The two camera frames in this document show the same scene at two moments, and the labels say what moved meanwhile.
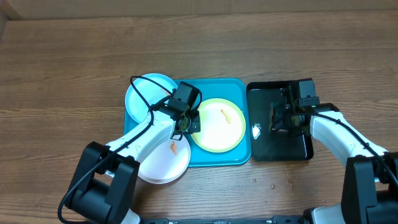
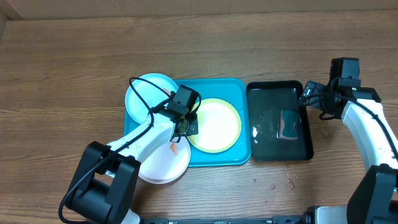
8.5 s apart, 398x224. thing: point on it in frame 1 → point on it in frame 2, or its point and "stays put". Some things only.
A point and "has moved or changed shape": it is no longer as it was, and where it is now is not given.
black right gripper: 279,123 → 318,91
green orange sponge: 271,114 has moved or changed shape
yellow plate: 222,126 stays put
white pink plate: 166,162 stays put
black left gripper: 194,115 stays put
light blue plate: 135,104 stays put
